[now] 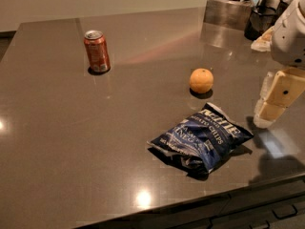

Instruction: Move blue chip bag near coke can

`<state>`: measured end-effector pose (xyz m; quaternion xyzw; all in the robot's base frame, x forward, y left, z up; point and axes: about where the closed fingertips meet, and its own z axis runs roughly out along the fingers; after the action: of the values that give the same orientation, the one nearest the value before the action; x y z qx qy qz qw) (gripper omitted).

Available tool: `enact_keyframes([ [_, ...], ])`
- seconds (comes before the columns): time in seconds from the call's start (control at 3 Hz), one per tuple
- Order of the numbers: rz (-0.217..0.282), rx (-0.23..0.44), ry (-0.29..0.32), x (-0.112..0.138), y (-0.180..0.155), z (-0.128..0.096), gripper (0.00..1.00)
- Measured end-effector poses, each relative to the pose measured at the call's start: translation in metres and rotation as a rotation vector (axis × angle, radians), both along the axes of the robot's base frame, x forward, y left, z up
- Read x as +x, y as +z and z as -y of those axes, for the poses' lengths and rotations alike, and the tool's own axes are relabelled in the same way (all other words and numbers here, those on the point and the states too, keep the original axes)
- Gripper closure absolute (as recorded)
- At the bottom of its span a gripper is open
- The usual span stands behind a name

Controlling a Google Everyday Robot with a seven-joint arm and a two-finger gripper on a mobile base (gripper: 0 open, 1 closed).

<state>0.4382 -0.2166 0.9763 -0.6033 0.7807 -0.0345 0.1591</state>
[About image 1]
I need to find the red coke can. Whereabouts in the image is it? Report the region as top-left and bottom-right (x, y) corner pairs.
(84, 30), (111, 74)

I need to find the black mesh cup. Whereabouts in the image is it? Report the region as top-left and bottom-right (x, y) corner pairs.
(244, 6), (276, 41)

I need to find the blue chip bag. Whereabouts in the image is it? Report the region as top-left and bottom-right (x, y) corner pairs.
(149, 102), (254, 175)

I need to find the steel snack dispenser base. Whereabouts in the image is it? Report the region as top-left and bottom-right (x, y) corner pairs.
(203, 0), (251, 31)

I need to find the white snack packet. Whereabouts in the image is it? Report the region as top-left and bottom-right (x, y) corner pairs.
(251, 27), (274, 52)

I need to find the orange fruit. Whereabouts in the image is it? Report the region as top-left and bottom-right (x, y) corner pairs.
(189, 68), (214, 94)

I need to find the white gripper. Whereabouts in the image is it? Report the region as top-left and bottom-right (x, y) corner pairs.
(254, 0), (305, 129)

